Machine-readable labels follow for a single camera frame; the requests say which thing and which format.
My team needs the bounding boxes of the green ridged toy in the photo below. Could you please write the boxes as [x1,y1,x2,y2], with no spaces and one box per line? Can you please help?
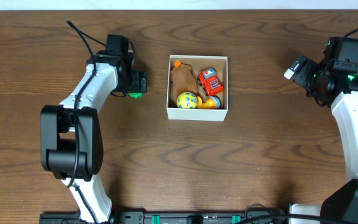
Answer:
[129,93,142,98]

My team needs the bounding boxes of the brown plush toy with carrot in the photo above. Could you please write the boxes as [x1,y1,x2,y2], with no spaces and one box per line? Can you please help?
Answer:
[170,59,198,102]

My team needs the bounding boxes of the yellow ball with blue marks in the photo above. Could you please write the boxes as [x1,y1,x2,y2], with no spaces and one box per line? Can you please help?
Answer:
[177,91,198,109]

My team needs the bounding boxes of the red toy fire truck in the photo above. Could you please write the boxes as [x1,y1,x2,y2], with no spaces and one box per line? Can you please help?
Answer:
[197,68,224,96]

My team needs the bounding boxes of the yellow rubber duck toy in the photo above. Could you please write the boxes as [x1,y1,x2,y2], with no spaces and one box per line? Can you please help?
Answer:
[197,96,221,110]

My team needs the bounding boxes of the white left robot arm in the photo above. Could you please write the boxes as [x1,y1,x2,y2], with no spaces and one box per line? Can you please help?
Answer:
[39,34,147,223]

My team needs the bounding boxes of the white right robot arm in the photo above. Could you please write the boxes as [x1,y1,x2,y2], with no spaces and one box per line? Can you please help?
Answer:
[284,36,358,223]

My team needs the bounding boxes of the white cardboard box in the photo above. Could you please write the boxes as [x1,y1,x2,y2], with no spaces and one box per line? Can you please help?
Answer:
[166,55,229,121]

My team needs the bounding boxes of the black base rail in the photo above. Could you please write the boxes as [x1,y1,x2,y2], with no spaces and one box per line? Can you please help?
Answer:
[39,204,288,224]

